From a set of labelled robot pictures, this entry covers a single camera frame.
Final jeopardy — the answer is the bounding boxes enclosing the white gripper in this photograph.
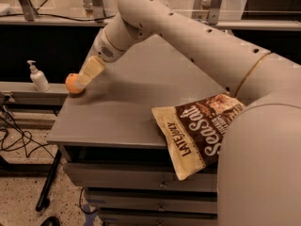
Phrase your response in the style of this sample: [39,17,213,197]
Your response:
[75,29,124,89]

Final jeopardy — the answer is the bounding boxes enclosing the orange fruit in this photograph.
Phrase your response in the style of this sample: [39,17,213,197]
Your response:
[65,73,84,94]

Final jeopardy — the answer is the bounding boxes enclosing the brown sea salt chip bag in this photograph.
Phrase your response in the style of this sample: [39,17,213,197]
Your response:
[151,93,246,181]

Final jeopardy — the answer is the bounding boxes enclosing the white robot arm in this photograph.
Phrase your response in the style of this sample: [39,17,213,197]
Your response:
[87,0,301,226]

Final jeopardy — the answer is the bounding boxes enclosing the white pump dispenser bottle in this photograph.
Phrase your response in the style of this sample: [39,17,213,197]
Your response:
[27,60,50,92]

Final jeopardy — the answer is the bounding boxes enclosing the grey drawer cabinet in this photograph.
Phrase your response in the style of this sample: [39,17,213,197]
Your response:
[48,36,223,226]

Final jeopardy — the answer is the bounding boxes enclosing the black stand leg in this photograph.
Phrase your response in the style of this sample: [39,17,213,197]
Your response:
[36,151,61,212]

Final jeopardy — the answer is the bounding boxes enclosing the black cable on ledge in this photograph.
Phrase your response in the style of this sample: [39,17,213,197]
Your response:
[0,12,116,23]

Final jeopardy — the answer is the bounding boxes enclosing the black floor cables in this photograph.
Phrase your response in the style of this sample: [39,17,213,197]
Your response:
[0,92,55,159]

